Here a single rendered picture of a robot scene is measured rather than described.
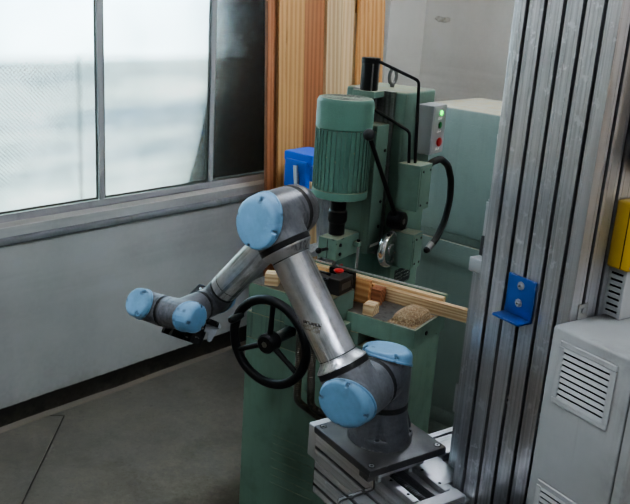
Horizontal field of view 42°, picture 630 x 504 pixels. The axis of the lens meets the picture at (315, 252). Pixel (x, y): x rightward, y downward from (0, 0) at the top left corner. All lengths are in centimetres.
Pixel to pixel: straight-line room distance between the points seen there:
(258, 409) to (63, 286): 118
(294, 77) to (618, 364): 281
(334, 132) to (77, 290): 159
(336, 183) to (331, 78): 183
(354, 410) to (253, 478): 125
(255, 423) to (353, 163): 95
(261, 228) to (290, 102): 236
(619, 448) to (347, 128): 129
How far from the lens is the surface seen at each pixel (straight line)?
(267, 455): 285
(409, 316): 240
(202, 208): 395
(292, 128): 407
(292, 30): 403
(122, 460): 342
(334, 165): 248
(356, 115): 246
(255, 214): 173
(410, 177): 265
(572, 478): 168
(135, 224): 373
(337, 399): 174
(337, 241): 256
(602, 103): 156
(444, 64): 504
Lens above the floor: 179
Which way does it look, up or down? 17 degrees down
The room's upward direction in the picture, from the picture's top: 4 degrees clockwise
